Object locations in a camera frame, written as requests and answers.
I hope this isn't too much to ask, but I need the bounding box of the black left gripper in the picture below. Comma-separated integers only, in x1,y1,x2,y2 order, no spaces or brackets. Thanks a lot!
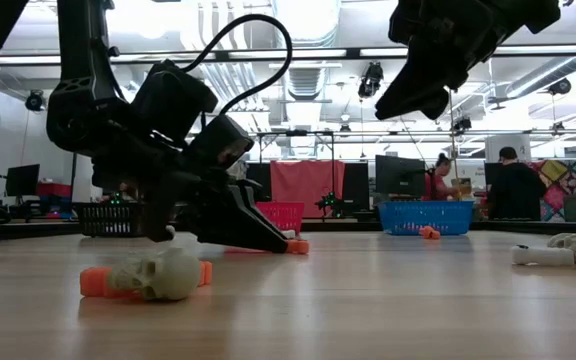
92,114,297,254

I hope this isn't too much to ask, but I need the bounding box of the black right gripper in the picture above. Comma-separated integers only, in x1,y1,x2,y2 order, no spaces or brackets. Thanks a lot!
375,0,507,121

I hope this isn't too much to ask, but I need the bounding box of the red plastic basket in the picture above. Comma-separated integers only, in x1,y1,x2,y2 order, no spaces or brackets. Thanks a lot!
255,201,306,235

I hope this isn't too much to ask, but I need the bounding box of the black partition panel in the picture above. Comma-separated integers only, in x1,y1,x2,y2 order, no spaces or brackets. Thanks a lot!
245,162,273,201
342,162,370,214

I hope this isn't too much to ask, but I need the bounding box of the ceiling light strip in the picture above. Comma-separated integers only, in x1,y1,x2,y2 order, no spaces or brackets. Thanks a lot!
0,54,62,65
237,48,349,59
360,48,409,57
492,44,576,55

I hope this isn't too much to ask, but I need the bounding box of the red cloth backdrop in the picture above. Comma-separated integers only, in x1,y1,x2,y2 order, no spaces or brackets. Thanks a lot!
269,159,347,219

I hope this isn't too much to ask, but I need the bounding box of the person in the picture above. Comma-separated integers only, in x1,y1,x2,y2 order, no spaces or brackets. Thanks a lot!
422,153,462,202
485,146,548,221

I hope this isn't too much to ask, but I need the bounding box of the white column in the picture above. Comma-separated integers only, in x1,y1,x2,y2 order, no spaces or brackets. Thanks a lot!
485,133,533,162

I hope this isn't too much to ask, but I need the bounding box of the blue plastic basket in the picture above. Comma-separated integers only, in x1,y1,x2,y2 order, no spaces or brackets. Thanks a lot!
377,199,475,237

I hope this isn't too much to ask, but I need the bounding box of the black plastic basket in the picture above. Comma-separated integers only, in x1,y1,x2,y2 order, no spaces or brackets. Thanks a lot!
74,201,145,238

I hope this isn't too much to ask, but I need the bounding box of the colourful patchwork quilt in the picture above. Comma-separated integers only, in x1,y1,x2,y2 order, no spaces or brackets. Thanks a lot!
527,158,576,222

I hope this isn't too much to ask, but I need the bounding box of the red storage box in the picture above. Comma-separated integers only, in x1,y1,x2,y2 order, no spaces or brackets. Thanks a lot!
37,182,73,199

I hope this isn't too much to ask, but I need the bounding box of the white bone far right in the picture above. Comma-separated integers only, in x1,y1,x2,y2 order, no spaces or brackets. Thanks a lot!
510,244,576,268

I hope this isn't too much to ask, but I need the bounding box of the black ceiling camera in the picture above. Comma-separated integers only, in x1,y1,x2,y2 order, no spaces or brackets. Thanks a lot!
24,89,48,113
547,77,573,96
451,115,473,135
357,60,385,100

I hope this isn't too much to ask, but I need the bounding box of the silver ventilation duct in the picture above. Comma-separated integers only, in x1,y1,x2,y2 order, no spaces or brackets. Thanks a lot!
272,0,343,101
505,55,576,100

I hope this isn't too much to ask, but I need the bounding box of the black camera cable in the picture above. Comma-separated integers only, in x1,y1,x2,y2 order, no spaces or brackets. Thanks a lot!
181,13,294,117

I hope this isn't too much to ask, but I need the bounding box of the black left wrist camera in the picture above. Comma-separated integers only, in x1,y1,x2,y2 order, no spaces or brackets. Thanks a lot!
130,58,219,147

